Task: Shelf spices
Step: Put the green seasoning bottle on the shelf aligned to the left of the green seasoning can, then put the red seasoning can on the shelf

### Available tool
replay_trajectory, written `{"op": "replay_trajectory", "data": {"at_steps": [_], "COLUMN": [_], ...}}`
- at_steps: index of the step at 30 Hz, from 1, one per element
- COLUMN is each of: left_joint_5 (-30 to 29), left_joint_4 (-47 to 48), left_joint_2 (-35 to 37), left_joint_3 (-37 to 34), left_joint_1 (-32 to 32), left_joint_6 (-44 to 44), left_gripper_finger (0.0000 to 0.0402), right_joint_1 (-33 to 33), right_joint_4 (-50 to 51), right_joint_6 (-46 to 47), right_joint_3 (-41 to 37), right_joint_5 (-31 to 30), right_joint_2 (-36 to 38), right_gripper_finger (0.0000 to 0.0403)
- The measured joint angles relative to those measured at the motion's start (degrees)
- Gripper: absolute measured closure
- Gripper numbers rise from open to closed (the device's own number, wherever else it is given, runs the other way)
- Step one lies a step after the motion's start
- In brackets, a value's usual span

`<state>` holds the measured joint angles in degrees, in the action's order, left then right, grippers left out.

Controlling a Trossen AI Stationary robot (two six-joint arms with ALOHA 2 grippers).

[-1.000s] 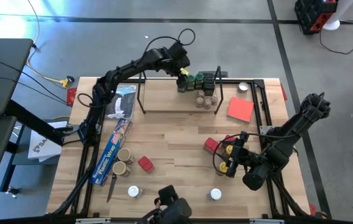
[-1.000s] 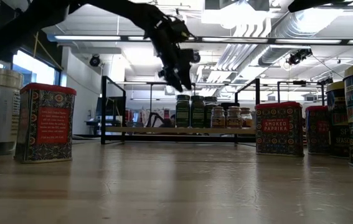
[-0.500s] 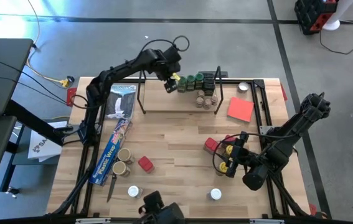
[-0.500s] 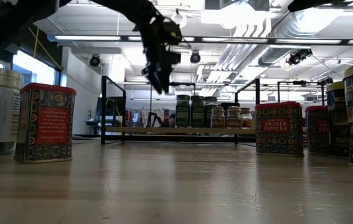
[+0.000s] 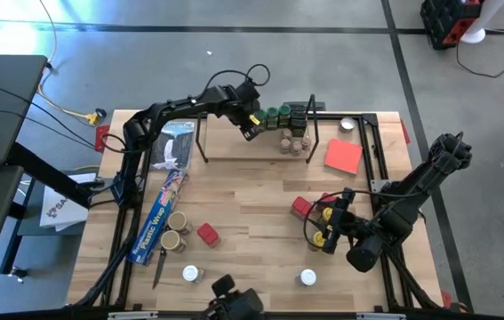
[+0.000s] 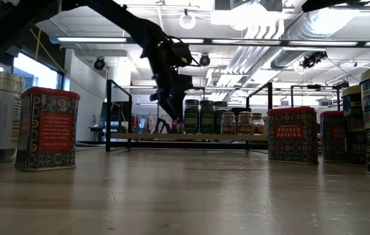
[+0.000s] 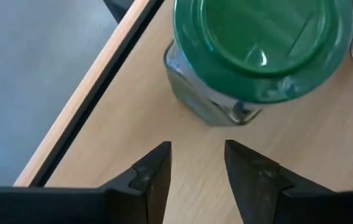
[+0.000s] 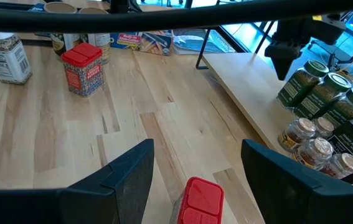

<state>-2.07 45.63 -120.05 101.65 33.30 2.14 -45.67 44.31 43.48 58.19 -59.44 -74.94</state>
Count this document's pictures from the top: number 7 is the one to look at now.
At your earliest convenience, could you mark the green lid spice jar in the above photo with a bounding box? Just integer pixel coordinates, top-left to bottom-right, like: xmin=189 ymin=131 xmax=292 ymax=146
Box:
xmin=162 ymin=0 xmax=353 ymax=128

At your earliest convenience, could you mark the wooden shelf black metal frame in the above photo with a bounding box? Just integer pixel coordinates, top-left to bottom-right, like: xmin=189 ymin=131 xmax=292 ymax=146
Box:
xmin=13 ymin=0 xmax=353 ymax=224

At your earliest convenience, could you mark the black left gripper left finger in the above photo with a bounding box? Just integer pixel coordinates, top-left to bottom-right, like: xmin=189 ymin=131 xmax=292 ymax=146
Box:
xmin=0 ymin=141 xmax=173 ymax=224

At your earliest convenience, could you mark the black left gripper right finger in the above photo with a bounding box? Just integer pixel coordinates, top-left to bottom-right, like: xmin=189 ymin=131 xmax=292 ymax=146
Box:
xmin=224 ymin=139 xmax=353 ymax=224

